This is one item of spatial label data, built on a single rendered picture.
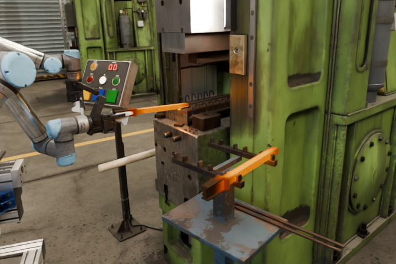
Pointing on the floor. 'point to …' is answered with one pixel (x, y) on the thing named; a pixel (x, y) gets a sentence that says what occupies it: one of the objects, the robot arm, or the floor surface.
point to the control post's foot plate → (120, 234)
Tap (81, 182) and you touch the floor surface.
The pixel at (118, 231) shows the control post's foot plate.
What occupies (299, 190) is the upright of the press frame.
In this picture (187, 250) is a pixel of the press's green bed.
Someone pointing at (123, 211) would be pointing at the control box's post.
